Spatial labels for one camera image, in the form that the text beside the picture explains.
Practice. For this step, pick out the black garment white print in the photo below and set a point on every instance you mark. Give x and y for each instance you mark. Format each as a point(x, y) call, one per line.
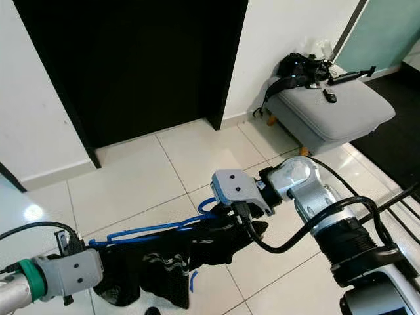
point(157, 262)

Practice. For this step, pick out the blue plastic hanger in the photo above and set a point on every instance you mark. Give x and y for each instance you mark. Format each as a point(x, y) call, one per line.
point(151, 231)

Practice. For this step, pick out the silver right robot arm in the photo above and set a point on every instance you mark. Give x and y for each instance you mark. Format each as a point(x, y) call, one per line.
point(335, 216)

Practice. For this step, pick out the small black remote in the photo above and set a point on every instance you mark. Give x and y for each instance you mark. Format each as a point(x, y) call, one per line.
point(330, 96)

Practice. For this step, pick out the black floor mat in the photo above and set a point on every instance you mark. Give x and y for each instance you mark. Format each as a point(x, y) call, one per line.
point(394, 131)

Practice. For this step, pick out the black handheld stick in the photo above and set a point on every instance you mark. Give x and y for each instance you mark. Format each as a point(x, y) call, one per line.
point(351, 74)

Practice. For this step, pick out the clear plastic bag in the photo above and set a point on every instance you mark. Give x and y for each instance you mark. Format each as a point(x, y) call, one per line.
point(321, 47)

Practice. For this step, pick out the black door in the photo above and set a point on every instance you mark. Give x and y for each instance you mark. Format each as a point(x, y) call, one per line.
point(131, 65)

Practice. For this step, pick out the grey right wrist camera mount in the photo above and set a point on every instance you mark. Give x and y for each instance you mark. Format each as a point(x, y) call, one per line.
point(239, 187)

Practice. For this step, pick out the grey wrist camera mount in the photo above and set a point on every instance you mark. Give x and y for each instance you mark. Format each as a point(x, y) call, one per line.
point(72, 272)
point(239, 187)

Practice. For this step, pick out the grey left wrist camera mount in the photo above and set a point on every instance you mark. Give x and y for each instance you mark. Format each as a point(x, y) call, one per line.
point(72, 272)

